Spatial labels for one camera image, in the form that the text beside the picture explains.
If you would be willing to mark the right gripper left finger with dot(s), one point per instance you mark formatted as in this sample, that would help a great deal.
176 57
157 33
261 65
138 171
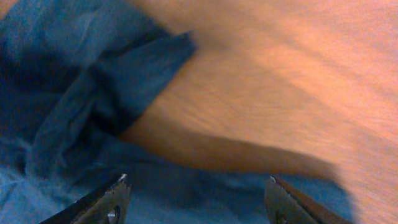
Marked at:
105 205

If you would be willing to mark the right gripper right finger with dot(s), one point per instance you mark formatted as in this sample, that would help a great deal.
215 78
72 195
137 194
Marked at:
287 205

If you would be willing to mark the navy blue shorts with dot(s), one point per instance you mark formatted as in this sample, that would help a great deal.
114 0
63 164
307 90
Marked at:
74 76

